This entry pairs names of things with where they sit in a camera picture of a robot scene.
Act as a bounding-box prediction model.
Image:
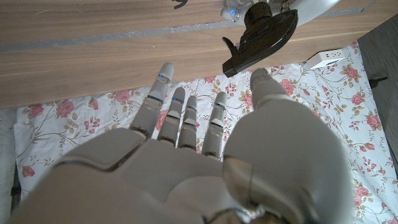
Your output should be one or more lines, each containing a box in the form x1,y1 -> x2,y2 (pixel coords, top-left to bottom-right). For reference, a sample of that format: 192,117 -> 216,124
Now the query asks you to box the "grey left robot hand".
270,0 -> 342,26

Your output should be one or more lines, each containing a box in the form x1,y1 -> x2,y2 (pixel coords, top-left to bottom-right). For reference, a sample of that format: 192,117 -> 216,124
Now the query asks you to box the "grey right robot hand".
8,62 -> 356,224

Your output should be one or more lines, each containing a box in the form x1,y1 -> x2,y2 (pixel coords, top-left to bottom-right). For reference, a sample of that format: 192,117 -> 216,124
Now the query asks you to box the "black trigger spray top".
221,1 -> 299,78

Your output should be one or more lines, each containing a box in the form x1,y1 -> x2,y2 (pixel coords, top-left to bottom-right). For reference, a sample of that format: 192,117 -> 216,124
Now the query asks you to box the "clear plastic bottle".
220,0 -> 251,23

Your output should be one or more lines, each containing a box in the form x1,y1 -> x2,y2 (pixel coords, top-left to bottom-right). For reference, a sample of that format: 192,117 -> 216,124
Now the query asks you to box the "white power strip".
303,48 -> 346,70

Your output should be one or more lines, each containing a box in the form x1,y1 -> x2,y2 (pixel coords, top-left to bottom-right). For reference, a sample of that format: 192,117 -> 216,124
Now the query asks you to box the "floral backdrop cloth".
12,40 -> 398,224

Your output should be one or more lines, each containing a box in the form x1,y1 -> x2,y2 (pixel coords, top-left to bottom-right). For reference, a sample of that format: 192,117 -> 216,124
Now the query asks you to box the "grey tape outline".
0,6 -> 379,53

